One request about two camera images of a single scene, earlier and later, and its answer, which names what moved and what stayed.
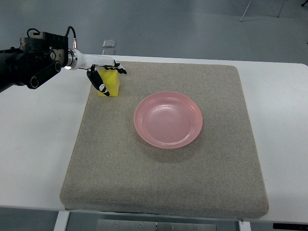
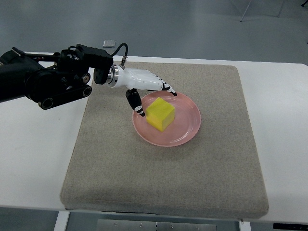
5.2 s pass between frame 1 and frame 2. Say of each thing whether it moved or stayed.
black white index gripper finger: moved
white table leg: stayed
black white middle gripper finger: moved
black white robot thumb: moved
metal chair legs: stayed
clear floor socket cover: stayed
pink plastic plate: stayed
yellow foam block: moved
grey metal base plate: stayed
